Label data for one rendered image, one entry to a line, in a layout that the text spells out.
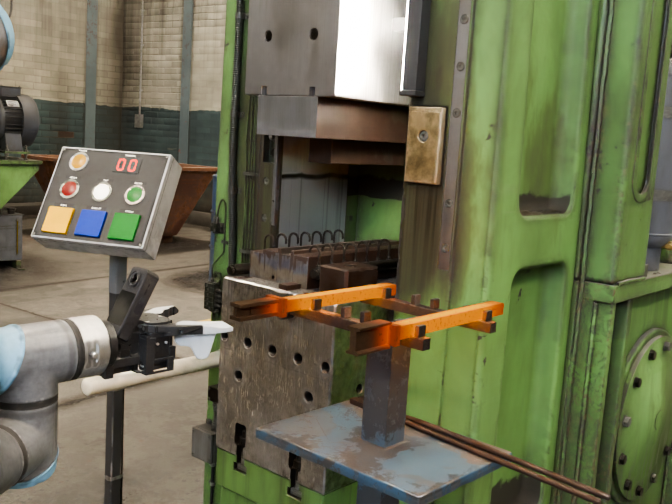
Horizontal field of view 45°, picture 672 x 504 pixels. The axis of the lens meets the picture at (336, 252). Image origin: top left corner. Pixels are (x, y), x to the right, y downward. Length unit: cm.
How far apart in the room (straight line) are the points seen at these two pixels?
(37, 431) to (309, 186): 127
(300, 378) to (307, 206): 58
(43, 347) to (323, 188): 129
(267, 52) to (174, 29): 912
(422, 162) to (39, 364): 100
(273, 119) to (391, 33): 35
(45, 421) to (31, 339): 12
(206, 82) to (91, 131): 184
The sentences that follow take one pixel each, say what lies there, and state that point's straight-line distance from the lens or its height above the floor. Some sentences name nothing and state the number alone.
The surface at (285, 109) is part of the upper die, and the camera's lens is 197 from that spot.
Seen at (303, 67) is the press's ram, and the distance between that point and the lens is 194.
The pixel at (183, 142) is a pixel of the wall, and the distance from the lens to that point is 1088.
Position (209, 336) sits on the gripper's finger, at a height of 95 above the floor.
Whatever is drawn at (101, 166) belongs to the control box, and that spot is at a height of 115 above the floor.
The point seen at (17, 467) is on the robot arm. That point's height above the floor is 83.
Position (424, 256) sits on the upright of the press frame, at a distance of 188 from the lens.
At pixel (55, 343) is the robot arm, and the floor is 97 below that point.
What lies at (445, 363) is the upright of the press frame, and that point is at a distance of 189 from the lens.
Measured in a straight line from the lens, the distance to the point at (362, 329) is 126.
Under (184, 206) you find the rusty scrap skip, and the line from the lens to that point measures 877.
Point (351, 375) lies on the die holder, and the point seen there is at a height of 74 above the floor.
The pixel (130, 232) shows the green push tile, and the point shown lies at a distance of 218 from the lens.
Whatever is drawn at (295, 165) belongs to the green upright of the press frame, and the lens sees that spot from 223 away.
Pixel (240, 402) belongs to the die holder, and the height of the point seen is 61.
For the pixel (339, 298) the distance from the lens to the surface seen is 158.
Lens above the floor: 128
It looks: 8 degrees down
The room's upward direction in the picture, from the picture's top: 4 degrees clockwise
